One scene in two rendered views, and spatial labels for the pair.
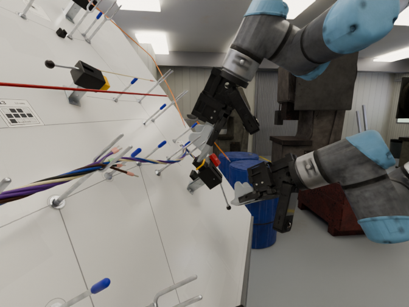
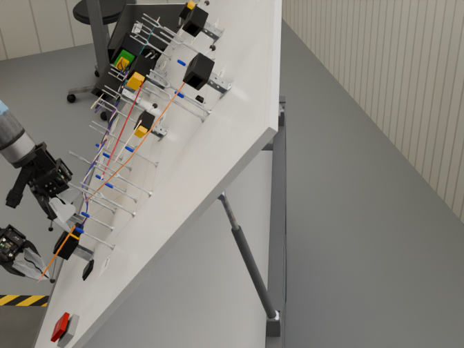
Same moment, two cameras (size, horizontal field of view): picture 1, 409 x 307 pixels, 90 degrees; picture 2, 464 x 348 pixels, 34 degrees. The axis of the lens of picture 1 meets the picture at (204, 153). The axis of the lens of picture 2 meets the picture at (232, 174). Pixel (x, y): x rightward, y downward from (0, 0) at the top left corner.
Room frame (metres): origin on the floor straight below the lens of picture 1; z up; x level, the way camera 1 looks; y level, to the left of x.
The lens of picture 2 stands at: (1.95, 0.16, 2.37)
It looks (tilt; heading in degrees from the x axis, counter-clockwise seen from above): 38 degrees down; 170
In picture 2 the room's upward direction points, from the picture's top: 3 degrees counter-clockwise
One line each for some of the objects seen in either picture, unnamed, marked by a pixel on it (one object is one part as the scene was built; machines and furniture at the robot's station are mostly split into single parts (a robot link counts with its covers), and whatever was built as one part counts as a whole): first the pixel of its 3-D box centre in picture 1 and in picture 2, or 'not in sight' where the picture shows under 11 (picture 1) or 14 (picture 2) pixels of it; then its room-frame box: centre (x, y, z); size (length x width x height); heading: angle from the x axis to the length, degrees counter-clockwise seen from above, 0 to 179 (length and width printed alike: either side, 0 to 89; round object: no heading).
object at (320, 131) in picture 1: (300, 113); not in sight; (3.86, -1.78, 1.33); 1.39 x 1.24 x 2.66; 95
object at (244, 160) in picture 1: (244, 190); not in sight; (2.34, -0.48, 0.40); 1.08 x 0.66 x 0.80; 174
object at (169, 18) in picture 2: not in sight; (159, 32); (-0.55, 0.36, 1.09); 0.35 x 0.33 x 0.07; 164
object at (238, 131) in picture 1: (226, 120); not in sight; (5.78, -0.61, 1.16); 1.21 x 1.04 x 2.31; 97
